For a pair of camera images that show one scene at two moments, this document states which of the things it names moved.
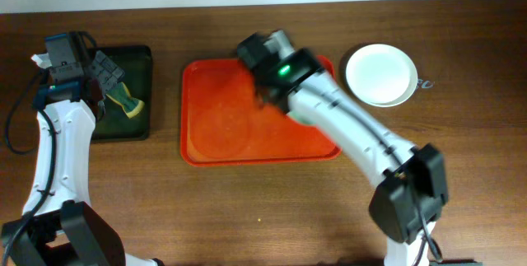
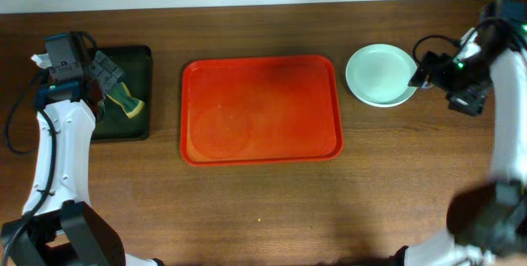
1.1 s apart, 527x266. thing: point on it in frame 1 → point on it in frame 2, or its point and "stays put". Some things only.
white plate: x=380 y=73 stays put
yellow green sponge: x=121 y=95 stays put
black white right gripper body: x=261 y=101 → x=459 y=81
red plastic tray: x=223 y=121 stays put
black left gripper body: x=104 y=73 stays put
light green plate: x=303 y=115 → x=378 y=75
